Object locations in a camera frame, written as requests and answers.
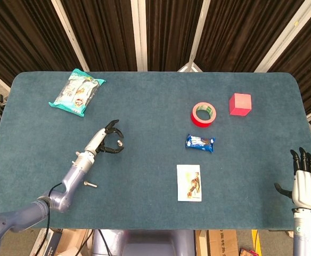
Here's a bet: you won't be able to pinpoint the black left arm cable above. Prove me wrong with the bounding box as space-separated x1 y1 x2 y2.
34 183 66 256

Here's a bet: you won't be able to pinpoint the yellow strip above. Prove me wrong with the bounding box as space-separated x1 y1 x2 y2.
251 229 260 253

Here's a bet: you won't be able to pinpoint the white picture card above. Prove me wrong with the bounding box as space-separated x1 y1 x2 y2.
176 164 202 202

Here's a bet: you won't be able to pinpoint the purple robot torso base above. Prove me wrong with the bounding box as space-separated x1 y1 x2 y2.
91 229 195 256

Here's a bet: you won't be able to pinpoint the red tape roll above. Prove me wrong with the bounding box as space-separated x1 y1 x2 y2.
190 101 217 128

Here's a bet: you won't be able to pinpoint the colourful book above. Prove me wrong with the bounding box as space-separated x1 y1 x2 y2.
239 247 260 256

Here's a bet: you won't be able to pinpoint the blue cookie packet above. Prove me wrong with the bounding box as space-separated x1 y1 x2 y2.
185 133 216 153

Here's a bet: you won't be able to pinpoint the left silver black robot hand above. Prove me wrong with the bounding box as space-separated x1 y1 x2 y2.
84 119 125 155

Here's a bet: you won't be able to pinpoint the brown cardboard sheet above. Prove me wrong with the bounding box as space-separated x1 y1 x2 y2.
55 229 94 256

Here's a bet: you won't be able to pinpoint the brown cardboard box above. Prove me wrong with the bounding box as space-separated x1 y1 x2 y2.
195 229 239 256

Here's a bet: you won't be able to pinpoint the pink red cube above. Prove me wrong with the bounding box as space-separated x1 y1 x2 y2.
228 93 252 117

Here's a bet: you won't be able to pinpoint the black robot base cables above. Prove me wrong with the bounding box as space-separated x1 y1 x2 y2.
77 229 113 256

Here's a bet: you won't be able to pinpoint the teal felt table cover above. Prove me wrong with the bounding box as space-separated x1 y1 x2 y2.
0 71 311 230

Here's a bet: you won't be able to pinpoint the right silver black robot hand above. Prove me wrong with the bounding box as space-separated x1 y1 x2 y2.
274 147 311 210

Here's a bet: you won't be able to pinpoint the teal snack bag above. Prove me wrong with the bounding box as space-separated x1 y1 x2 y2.
48 68 107 117

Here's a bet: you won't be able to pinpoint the white printed box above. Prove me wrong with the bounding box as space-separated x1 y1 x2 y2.
29 228 55 256

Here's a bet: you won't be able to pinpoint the dark brown pleated curtain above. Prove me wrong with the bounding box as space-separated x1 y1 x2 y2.
195 0 305 73
0 0 78 87
61 0 139 72
146 0 204 72
267 7 311 134

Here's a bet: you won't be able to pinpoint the dark blue box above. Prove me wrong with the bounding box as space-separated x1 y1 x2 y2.
45 230 63 256

